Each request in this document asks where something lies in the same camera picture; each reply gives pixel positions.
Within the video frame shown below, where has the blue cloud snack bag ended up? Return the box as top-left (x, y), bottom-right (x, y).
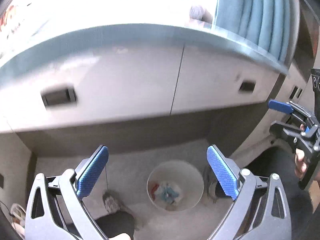
top-left (154, 181), bottom-right (181, 205)

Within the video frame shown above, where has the red snack wrapper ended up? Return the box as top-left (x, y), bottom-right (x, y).
top-left (150, 183), bottom-right (159, 200)

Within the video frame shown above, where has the white round trash bin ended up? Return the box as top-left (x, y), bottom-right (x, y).
top-left (146, 160), bottom-right (204, 212)

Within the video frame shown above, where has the person's right hand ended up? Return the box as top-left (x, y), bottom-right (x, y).
top-left (295, 148), bottom-right (307, 179)

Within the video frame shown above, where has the right sneaker shoe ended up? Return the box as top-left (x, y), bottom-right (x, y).
top-left (202, 165), bottom-right (225, 203)

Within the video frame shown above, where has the sneaker shoe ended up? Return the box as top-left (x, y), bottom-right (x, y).
top-left (103, 190), bottom-right (142, 231)
top-left (202, 165), bottom-right (225, 203)

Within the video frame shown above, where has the left sneaker shoe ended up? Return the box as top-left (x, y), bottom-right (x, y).
top-left (103, 190), bottom-right (142, 231)

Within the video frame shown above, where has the teal curtain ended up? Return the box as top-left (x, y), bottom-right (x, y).
top-left (215, 0), bottom-right (300, 65)

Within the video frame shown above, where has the teal bed mattress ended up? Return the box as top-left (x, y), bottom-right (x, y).
top-left (1, 23), bottom-right (289, 84)

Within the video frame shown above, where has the pink patterned quilt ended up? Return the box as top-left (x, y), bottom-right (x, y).
top-left (0, 0), bottom-right (51, 55)

